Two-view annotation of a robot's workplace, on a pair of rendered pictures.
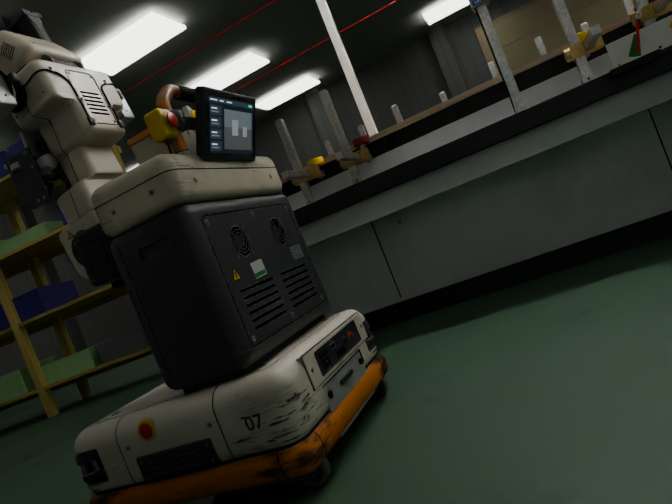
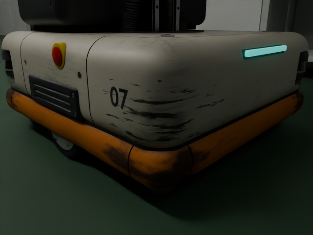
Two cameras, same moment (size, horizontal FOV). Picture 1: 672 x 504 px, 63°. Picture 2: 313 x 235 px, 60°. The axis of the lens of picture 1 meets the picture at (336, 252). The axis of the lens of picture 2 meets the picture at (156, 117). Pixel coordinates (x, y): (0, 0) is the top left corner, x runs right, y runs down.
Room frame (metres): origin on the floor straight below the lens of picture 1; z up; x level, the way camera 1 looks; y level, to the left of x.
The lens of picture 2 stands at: (2.26, 0.71, 0.30)
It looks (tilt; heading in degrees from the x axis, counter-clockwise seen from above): 19 degrees down; 202
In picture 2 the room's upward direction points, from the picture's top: straight up
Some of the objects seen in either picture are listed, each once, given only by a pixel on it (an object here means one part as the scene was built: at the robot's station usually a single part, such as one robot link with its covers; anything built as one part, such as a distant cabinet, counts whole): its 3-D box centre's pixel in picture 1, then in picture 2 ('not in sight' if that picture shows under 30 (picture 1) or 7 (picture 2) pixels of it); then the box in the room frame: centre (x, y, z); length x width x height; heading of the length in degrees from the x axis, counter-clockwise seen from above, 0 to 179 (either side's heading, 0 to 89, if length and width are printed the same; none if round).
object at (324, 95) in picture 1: (342, 139); not in sight; (2.45, -0.21, 0.91); 0.04 x 0.04 x 0.48; 69
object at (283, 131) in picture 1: (297, 167); not in sight; (2.54, 0.02, 0.88); 0.04 x 0.04 x 0.48; 69
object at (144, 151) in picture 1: (179, 152); not in sight; (1.49, 0.30, 0.87); 0.23 x 0.15 x 0.11; 158
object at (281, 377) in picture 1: (243, 403); (153, 74); (1.53, 0.40, 0.16); 0.67 x 0.64 x 0.25; 68
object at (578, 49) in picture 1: (583, 48); not in sight; (2.08, -1.17, 0.83); 0.14 x 0.06 x 0.05; 69
